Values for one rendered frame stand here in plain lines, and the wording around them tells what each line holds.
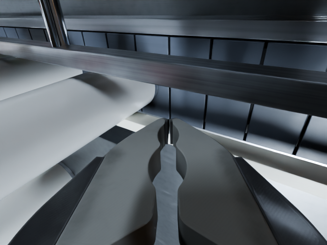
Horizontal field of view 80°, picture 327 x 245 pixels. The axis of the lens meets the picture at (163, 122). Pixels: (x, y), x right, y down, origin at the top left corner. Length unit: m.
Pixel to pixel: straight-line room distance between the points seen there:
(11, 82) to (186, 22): 0.17
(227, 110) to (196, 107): 0.03
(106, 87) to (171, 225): 0.36
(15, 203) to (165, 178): 0.28
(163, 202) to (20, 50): 0.34
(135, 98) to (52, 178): 0.35
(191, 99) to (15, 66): 0.17
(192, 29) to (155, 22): 0.04
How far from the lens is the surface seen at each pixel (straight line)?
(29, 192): 0.48
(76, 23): 0.27
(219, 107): 0.18
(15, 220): 0.47
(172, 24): 0.18
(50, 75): 0.25
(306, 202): 0.29
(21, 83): 0.24
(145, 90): 0.19
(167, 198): 0.40
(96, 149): 0.35
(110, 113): 0.16
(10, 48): 0.21
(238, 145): 0.17
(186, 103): 0.19
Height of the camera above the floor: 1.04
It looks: 46 degrees down
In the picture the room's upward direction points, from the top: 130 degrees counter-clockwise
